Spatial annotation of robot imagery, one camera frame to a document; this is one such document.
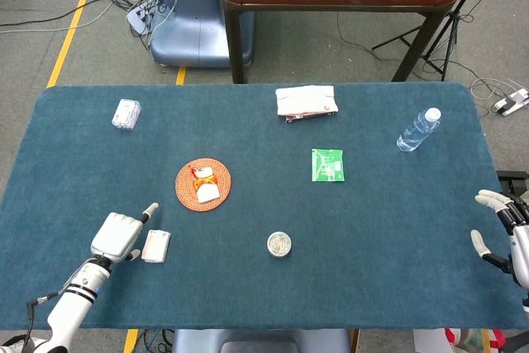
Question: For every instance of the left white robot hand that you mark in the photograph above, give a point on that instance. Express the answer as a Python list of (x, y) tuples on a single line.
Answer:
[(115, 237)]

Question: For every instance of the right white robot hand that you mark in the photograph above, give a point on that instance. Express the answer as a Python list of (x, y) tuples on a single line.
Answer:
[(518, 241)]

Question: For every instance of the white tissue pack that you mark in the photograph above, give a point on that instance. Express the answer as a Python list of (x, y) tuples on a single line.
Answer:
[(156, 246)]

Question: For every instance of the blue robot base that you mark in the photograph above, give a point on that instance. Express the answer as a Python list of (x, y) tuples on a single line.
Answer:
[(194, 30)]

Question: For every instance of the white wet wipes pack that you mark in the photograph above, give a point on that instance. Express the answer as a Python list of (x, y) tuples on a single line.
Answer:
[(306, 99)]

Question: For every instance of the brown woven round coaster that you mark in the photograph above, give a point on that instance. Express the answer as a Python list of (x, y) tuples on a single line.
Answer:
[(184, 192)]

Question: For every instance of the white card with orange ribbon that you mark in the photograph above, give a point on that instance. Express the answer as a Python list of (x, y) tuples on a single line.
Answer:
[(206, 193)]

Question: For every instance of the clear box of purple items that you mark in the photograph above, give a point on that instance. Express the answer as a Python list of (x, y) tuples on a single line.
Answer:
[(126, 114)]

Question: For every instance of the white floor power strip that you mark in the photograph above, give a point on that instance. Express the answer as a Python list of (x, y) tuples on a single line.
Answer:
[(510, 103)]

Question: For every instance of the clear plastic water bottle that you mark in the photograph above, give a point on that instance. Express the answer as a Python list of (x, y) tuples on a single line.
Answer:
[(415, 132)]

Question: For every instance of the round clear paper clip tub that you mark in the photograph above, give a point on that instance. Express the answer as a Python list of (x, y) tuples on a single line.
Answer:
[(279, 244)]

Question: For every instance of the grey robot torso base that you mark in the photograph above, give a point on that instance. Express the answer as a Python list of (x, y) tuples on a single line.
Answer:
[(260, 342)]

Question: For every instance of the green foil packet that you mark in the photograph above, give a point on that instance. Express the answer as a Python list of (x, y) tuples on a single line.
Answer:
[(327, 165)]

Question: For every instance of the grey floor power strip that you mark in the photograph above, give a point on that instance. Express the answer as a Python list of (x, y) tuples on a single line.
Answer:
[(142, 14)]

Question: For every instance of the black tripod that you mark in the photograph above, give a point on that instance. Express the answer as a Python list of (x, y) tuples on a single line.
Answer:
[(454, 18)]

